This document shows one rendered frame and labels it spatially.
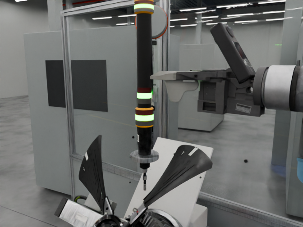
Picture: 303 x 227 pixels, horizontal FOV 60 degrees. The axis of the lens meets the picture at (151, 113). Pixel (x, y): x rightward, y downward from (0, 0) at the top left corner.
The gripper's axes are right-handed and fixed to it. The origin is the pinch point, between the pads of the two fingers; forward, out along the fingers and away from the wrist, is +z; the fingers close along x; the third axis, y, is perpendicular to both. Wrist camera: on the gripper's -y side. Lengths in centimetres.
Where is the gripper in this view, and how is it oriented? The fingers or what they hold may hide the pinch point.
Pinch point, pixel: (169, 72)
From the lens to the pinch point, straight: 57.9
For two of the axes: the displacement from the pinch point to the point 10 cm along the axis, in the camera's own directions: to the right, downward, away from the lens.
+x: 5.9, -1.5, 7.9
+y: 0.0, 9.8, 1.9
